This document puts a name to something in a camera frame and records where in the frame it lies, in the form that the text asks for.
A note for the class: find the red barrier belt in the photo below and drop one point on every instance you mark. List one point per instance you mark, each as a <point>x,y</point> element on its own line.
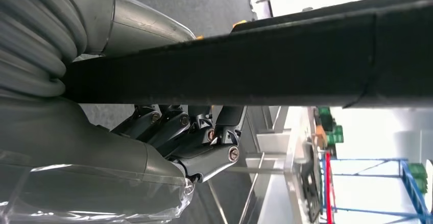
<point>328,188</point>

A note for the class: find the blue metal shelf rack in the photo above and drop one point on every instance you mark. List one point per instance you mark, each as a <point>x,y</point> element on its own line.
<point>411,182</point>

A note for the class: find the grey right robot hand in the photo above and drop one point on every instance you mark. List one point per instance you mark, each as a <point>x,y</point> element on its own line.
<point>84,168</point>

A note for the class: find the black clamp device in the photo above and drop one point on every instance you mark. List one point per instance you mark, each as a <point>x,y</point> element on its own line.
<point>311,195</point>

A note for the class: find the stainless steel workbench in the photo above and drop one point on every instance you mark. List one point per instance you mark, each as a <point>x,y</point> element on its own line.
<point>270,141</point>

